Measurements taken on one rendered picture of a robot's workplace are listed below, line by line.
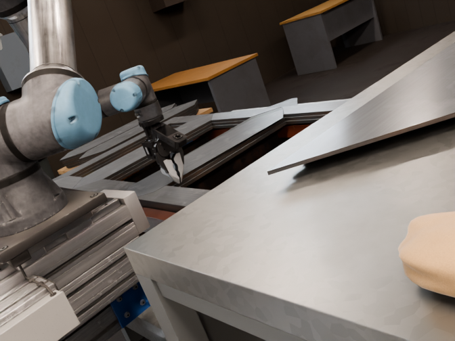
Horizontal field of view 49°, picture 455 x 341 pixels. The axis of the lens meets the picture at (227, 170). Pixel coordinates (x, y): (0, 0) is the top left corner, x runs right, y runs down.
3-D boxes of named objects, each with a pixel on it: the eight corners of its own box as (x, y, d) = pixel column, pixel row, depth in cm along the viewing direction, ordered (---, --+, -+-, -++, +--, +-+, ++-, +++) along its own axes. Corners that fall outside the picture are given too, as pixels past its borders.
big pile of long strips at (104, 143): (172, 111, 308) (168, 103, 306) (211, 107, 277) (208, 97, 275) (57, 170, 264) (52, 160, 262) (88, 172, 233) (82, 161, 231)
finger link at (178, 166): (179, 177, 158) (168, 151, 155) (189, 178, 153) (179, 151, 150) (171, 182, 156) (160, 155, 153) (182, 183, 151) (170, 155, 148)
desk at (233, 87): (196, 129, 617) (175, 72, 594) (279, 121, 516) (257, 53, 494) (152, 154, 573) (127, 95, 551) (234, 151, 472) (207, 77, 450)
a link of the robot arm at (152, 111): (162, 99, 145) (139, 109, 140) (168, 114, 146) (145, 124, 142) (149, 101, 150) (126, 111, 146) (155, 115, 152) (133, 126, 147)
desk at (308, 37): (385, 38, 745) (372, -14, 722) (336, 68, 663) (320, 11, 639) (345, 47, 798) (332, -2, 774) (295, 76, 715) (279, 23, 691)
